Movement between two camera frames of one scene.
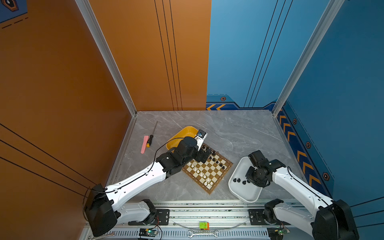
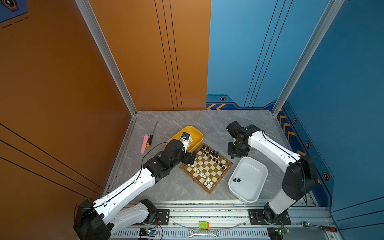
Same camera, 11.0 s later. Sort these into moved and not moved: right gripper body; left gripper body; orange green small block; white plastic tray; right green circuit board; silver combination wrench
Moved: right gripper body; left gripper body
Not moved: orange green small block; right green circuit board; silver combination wrench; white plastic tray
